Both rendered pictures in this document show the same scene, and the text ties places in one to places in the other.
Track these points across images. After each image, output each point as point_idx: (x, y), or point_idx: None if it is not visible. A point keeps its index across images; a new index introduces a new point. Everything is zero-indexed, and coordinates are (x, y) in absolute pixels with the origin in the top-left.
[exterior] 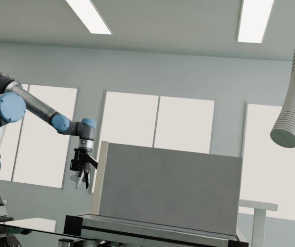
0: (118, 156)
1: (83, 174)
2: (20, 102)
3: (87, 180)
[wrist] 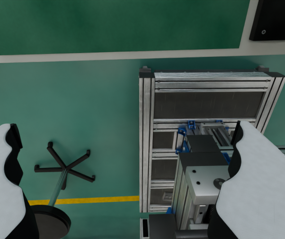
0: None
1: (246, 224)
2: None
3: (7, 171)
